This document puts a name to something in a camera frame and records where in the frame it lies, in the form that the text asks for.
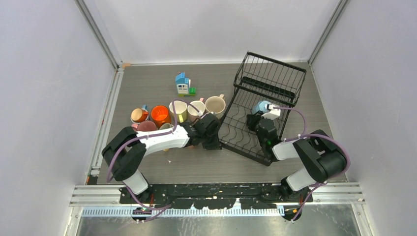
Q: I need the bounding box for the pink faceted mug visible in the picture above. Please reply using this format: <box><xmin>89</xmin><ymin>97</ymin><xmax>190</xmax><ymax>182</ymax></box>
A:
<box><xmin>187</xmin><ymin>98</ymin><xmax>206</xmax><ymax>122</ymax></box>

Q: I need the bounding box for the blue floral mug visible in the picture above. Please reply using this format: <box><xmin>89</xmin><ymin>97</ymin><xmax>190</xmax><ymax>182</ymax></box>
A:
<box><xmin>130</xmin><ymin>104</ymin><xmax>150</xmax><ymax>124</ymax></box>

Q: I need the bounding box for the toy brick house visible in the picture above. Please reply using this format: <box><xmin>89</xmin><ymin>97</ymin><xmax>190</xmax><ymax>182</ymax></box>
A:
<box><xmin>175</xmin><ymin>72</ymin><xmax>196</xmax><ymax>96</ymax></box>

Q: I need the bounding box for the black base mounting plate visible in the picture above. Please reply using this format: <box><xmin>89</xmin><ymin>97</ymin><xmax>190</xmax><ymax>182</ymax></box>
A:
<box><xmin>119</xmin><ymin>183</ymin><xmax>310</xmax><ymax>209</ymax></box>

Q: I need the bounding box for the black wire dish rack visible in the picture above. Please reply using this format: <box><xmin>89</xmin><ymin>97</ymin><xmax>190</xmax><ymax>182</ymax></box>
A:
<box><xmin>218</xmin><ymin>52</ymin><xmax>306</xmax><ymax>166</ymax></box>

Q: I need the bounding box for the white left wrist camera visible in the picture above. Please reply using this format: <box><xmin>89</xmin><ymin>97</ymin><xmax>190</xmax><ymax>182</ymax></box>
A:
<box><xmin>198</xmin><ymin>112</ymin><xmax>214</xmax><ymax>119</ymax></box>

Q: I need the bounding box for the pink patterned mug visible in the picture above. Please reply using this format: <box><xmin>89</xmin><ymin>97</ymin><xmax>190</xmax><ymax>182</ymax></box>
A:
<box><xmin>131</xmin><ymin>120</ymin><xmax>157</xmax><ymax>132</ymax></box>

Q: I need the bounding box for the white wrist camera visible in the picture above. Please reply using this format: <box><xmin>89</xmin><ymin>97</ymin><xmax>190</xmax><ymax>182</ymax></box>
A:
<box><xmin>198</xmin><ymin>112</ymin><xmax>214</xmax><ymax>119</ymax></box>
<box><xmin>261</xmin><ymin>103</ymin><xmax>281</xmax><ymax>120</ymax></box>

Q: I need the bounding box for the pale yellow faceted mug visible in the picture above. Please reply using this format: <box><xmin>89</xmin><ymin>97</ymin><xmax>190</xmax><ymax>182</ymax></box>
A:
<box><xmin>169</xmin><ymin>100</ymin><xmax>188</xmax><ymax>123</ymax></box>

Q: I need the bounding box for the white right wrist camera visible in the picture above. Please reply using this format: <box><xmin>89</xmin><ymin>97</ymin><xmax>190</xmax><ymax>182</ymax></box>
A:
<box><xmin>261</xmin><ymin>103</ymin><xmax>281</xmax><ymax>120</ymax></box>

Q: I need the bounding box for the light blue mug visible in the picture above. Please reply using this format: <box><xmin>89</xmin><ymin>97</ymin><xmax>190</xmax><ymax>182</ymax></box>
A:
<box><xmin>251</xmin><ymin>100</ymin><xmax>271</xmax><ymax>115</ymax></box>

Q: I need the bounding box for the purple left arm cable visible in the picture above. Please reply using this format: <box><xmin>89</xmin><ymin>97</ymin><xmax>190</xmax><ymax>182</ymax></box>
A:
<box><xmin>106</xmin><ymin>99</ymin><xmax>204</xmax><ymax>211</ymax></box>

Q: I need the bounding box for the aluminium slotted rail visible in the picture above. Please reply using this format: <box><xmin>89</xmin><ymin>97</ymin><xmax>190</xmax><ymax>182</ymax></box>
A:
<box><xmin>70</xmin><ymin>185</ymin><xmax>286</xmax><ymax>218</ymax></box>

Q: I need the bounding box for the beige mug shelf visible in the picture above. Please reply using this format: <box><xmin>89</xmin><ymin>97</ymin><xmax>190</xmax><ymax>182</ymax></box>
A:
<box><xmin>159</xmin><ymin>123</ymin><xmax>174</xmax><ymax>130</ymax></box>

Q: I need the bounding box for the orange mug black handle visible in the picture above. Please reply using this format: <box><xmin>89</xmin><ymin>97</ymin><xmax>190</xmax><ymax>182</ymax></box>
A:
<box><xmin>150</xmin><ymin>105</ymin><xmax>171</xmax><ymax>128</ymax></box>

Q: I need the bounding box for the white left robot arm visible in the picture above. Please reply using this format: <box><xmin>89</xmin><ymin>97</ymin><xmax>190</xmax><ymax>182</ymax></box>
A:
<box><xmin>101</xmin><ymin>113</ymin><xmax>221</xmax><ymax>204</ymax></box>

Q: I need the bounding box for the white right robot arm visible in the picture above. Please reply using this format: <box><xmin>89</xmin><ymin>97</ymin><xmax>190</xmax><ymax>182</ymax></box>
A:
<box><xmin>246</xmin><ymin>114</ymin><xmax>349</xmax><ymax>202</ymax></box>

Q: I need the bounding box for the tall cream dragon mug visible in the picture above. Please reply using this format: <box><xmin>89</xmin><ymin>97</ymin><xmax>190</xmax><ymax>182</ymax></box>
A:
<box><xmin>205</xmin><ymin>94</ymin><xmax>226</xmax><ymax>119</ymax></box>

